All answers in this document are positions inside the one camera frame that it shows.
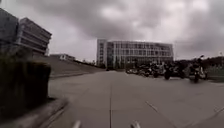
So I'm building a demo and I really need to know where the grey building with window rows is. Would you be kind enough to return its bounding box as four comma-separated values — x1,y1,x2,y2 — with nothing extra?
96,38,175,70

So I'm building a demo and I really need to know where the grey concrete slab pavement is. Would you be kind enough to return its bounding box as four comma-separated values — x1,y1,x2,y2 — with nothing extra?
39,70,224,128

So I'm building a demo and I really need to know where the low distant building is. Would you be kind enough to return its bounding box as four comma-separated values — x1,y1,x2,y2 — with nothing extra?
49,53,76,62

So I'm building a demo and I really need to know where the row of parked motorbikes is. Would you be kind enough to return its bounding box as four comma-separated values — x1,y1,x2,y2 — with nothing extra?
125,54,209,84

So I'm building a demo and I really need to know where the robot's own part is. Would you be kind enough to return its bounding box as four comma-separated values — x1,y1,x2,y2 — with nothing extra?
72,119,82,128
130,120,142,128

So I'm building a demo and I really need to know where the grey multi-storey building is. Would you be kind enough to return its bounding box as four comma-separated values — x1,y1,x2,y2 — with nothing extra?
0,8,53,58

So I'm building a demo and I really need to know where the pale concrete kerb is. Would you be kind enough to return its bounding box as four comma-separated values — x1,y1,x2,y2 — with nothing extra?
0,97,69,128

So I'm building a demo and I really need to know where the dark green hedge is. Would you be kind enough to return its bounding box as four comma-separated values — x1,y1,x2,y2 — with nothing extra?
0,54,53,118

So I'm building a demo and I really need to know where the distant line of trees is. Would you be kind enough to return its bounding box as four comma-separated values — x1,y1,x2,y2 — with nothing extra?
173,55,224,69

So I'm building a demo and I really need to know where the grass area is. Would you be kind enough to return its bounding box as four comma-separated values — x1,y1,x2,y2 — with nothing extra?
204,67,224,81

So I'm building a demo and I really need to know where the sloped grey wall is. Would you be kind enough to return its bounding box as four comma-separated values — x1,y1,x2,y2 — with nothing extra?
33,54,106,79

